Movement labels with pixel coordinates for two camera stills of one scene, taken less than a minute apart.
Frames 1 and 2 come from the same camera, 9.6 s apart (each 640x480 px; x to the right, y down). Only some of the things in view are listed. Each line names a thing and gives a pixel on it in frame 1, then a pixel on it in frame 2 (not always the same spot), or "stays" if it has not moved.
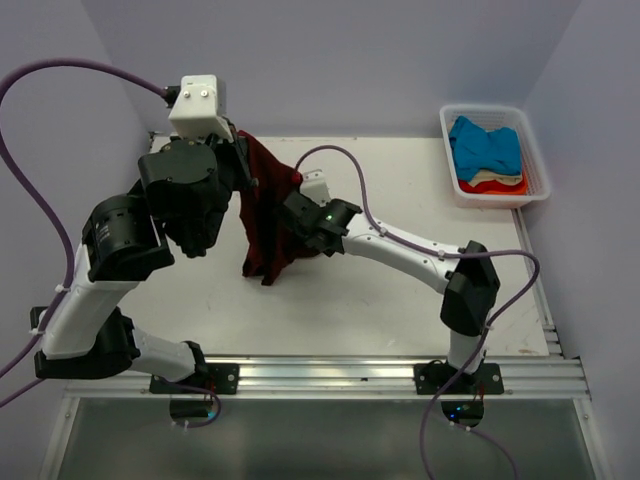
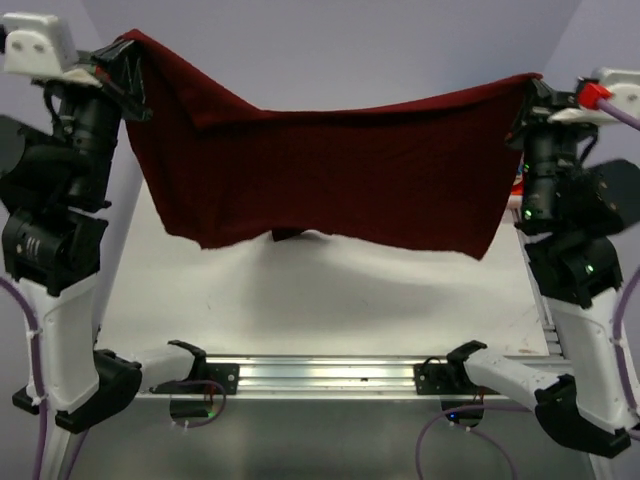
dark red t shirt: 270,245 -> 428,173
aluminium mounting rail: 353,378 stays
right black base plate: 432,378 stays
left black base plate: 217,378 stays
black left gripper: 234,152 -> 120,66
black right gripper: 325,204 -> 541,102
